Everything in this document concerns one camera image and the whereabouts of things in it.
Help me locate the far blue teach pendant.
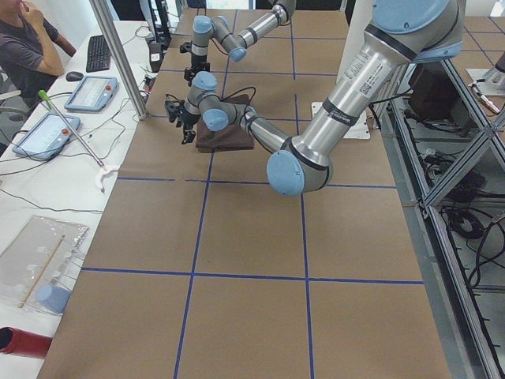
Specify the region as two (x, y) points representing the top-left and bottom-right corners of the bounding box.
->
(64, 76), (118, 113)

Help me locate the green handled reach stick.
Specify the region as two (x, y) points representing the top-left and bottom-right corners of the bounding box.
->
(38, 90), (119, 193)

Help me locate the blue teach pendant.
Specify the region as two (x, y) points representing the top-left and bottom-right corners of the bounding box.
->
(12, 112), (73, 161)
(64, 76), (118, 113)

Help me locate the black computer mouse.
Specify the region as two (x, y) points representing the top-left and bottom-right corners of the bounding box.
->
(65, 71), (84, 82)

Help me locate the clear acrylic tray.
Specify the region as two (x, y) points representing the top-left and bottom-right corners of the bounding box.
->
(1, 216), (89, 315)

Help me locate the dark brown t-shirt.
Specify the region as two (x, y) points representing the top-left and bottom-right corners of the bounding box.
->
(195, 94), (254, 152)

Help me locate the red cylinder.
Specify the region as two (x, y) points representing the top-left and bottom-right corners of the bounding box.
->
(1, 327), (52, 358)

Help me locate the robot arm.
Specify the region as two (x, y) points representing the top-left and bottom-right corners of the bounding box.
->
(180, 0), (297, 86)
(165, 1), (466, 196)

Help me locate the near blue teach pendant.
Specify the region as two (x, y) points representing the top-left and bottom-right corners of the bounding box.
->
(12, 112), (73, 161)

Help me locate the black keyboard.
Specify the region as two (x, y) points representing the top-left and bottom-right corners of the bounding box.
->
(86, 35), (111, 73)

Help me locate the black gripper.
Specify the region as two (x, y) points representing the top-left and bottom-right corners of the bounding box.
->
(164, 100), (200, 144)
(184, 54), (210, 87)

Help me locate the aluminium frame post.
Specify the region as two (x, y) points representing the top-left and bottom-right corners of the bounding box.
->
(89, 0), (147, 120)

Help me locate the seated person grey shirt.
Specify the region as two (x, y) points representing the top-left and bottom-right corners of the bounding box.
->
(1, 0), (76, 107)

